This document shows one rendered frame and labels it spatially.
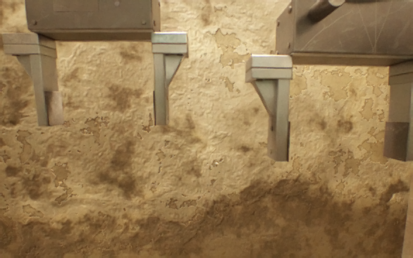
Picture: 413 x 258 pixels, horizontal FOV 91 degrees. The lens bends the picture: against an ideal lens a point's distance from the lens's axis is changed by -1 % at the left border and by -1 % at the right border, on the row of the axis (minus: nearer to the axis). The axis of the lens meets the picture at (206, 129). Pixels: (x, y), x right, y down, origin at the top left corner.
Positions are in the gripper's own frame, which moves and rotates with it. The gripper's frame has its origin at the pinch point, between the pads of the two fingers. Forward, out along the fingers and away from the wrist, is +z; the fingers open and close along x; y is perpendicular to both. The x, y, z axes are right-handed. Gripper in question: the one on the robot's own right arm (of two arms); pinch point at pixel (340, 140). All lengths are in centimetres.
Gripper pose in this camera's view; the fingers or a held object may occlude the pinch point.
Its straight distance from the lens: 25.9
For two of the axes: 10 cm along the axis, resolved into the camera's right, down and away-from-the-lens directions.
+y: 0.2, 0.8, -10.0
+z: -0.1, 10.0, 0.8
